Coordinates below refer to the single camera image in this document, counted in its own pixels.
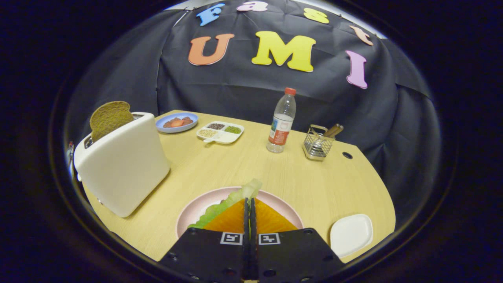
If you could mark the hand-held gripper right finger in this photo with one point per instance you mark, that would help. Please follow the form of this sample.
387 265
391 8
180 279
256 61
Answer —
294 255

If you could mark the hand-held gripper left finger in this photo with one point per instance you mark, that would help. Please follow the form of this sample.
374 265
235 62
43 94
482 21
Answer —
208 255

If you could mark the green lettuce leaf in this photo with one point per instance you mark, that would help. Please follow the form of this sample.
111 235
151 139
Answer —
226 204

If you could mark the brown toast slice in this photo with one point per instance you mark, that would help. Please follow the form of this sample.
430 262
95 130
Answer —
110 118

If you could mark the pink plate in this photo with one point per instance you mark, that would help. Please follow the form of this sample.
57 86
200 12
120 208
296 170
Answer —
196 208

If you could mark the white square plate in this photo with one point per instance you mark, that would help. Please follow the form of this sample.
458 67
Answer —
351 235

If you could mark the white toaster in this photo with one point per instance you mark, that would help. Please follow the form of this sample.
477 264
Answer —
125 169

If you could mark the white divided condiment dish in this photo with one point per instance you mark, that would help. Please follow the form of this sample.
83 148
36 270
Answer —
224 136

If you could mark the clear plastic water bottle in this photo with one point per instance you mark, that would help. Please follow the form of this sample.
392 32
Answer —
281 125

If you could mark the blue plate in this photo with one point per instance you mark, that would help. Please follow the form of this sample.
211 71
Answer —
163 127

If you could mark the red food slices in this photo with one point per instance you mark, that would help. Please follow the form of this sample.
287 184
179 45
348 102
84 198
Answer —
177 122

